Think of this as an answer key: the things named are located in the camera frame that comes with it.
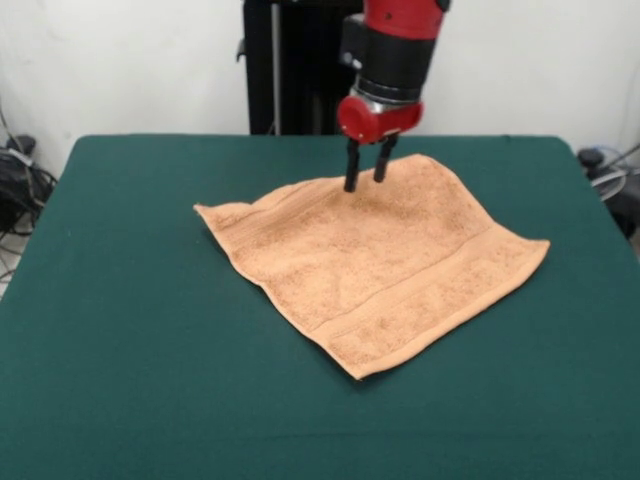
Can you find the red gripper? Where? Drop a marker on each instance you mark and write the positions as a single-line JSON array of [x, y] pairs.
[[375, 120]]

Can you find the orange terry towel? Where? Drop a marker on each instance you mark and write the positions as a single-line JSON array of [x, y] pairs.
[[375, 270]]

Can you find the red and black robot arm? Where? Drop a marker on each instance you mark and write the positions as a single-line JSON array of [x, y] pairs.
[[395, 45]]

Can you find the dark green table cloth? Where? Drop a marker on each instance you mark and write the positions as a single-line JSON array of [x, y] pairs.
[[150, 325]]

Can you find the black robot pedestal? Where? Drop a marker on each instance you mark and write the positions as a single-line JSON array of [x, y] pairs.
[[295, 75]]

